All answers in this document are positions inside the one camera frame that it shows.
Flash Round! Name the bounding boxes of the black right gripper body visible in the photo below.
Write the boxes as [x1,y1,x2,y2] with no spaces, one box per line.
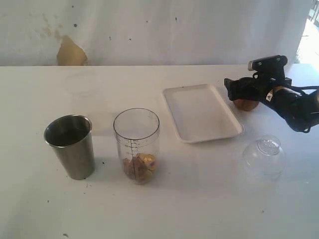
[246,63,292,102]

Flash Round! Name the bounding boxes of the brown wooden cup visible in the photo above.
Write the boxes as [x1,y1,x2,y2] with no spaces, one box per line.
[233,99,259,112]

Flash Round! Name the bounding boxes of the brown food pieces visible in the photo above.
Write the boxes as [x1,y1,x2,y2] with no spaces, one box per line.
[123,153,156,184]

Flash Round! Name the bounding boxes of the stainless steel cup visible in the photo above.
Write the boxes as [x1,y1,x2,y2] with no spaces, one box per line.
[44,115,95,180]

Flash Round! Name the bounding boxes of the clear plastic shaker cup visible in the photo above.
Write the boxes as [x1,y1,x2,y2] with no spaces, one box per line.
[113,108,160,186]

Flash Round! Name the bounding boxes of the white rectangular tray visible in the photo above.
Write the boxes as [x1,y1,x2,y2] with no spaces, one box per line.
[162,84,243,143]

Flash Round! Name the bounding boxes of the clear plastic dome lid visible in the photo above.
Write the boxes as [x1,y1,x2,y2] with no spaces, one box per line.
[242,134,287,180]

